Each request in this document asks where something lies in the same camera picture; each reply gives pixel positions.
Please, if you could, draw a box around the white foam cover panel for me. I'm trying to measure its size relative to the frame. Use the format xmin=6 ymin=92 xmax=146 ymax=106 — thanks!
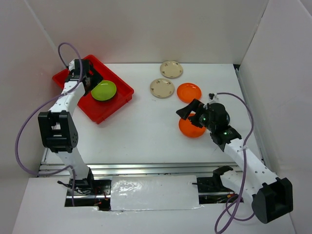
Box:
xmin=110 ymin=175 xmax=200 ymax=211

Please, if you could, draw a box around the orange plate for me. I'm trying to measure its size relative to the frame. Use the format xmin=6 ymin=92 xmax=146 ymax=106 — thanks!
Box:
xmin=178 ymin=119 xmax=206 ymax=138
xmin=176 ymin=83 xmax=202 ymax=103

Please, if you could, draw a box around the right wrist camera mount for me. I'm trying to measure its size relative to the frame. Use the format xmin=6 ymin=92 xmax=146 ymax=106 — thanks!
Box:
xmin=208 ymin=93 xmax=219 ymax=105

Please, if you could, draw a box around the cream floral plate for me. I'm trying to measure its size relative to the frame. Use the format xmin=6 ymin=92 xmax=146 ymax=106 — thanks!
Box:
xmin=160 ymin=61 xmax=183 ymax=78
xmin=150 ymin=78 xmax=175 ymax=98

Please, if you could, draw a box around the red plastic bin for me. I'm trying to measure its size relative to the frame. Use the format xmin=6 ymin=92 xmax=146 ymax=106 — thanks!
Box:
xmin=49 ymin=55 xmax=134 ymax=124

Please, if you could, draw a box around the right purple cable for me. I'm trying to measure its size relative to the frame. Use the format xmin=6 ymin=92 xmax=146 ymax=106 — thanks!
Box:
xmin=214 ymin=92 xmax=254 ymax=234

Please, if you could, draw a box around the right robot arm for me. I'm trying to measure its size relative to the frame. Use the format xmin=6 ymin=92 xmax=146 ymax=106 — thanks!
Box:
xmin=176 ymin=99 xmax=293 ymax=224

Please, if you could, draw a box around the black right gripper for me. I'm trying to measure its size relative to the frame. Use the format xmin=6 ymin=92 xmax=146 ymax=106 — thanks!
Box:
xmin=176 ymin=98 xmax=215 ymax=132

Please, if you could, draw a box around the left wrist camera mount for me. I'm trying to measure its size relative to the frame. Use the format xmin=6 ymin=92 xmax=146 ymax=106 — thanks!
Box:
xmin=66 ymin=60 xmax=75 ymax=71

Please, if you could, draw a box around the green plate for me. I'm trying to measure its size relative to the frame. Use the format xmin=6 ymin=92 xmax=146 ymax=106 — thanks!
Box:
xmin=91 ymin=80 xmax=117 ymax=101

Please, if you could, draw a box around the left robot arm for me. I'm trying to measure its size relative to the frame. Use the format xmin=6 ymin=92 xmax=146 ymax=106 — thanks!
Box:
xmin=38 ymin=59 xmax=103 ymax=195

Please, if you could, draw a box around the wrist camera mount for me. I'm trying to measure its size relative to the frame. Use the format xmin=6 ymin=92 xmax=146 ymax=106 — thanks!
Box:
xmin=66 ymin=60 xmax=75 ymax=71
xmin=208 ymin=93 xmax=219 ymax=105

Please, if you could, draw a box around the aluminium table edge rail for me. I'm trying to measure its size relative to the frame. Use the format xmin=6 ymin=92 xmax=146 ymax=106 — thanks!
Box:
xmin=36 ymin=157 xmax=244 ymax=177

